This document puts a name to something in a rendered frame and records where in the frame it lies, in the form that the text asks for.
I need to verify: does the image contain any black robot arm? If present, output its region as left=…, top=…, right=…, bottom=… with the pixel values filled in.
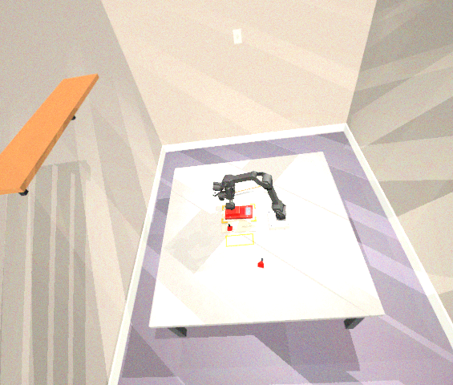
left=212, top=171, right=286, bottom=221

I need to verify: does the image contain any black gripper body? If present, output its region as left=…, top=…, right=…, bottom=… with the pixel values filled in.
left=225, top=188, right=236, bottom=209

